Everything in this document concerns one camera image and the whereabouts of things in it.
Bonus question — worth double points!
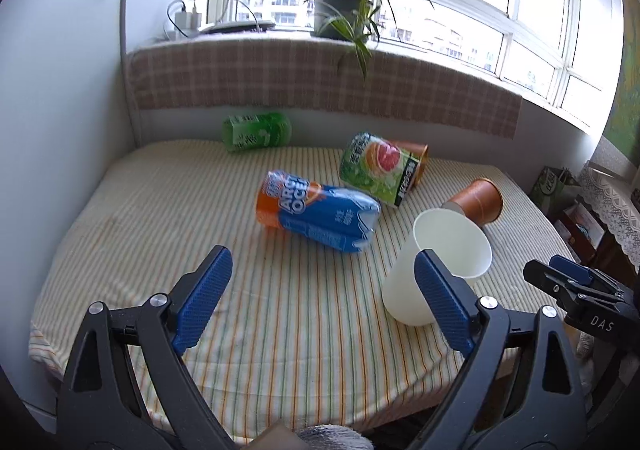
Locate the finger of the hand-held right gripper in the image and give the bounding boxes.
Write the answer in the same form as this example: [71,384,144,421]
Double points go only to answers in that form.
[523,260,623,313]
[548,255,626,292]

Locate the green grapefruit label bottle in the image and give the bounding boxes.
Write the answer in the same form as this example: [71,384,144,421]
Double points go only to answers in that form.
[339,131,421,209]

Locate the striped tablecloth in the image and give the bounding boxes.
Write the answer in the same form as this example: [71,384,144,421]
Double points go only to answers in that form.
[27,137,583,446]

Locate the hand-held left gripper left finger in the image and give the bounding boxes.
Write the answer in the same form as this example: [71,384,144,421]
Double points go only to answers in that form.
[57,245,236,450]

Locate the plaid windowsill cloth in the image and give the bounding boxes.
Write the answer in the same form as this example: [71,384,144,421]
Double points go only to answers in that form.
[125,35,523,141]

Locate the blue orange label bottle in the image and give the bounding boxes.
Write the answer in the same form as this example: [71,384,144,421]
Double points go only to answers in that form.
[256,169,381,253]

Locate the grey knitted cloth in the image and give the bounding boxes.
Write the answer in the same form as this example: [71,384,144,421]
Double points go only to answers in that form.
[295,422,376,450]

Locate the copper paper cup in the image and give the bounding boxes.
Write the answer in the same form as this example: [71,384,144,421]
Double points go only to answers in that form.
[442,177,503,226]
[395,140,430,188]

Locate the dark wooden shelf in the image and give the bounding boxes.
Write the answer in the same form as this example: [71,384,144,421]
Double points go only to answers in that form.
[550,200,623,273]

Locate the green wall painting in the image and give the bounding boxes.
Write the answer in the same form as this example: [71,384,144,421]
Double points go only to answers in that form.
[602,0,640,171]

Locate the white window frame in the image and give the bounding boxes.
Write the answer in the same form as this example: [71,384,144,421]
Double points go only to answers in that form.
[185,0,622,131]

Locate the white lace cloth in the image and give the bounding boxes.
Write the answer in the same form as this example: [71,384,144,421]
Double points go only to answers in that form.
[580,164,640,276]

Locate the white charger plug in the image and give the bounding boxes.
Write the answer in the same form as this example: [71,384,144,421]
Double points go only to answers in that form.
[182,0,203,30]

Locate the white cabinet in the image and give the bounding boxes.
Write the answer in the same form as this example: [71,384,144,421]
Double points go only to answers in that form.
[0,0,137,411]

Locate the charger and cables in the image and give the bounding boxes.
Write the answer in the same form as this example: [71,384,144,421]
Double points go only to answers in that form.
[165,0,201,40]

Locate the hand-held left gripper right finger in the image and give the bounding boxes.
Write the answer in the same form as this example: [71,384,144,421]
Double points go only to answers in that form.
[407,249,588,450]

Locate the white flat device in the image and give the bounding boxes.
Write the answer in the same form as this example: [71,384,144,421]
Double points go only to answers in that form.
[199,19,277,35]

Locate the green paper bag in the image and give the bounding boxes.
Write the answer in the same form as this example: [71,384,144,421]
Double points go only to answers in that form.
[530,166,581,217]

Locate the potted spider plant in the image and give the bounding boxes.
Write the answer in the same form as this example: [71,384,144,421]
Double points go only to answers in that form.
[280,0,436,81]

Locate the white plastic cup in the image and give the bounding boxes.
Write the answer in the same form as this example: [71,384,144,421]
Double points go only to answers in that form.
[382,209,493,326]

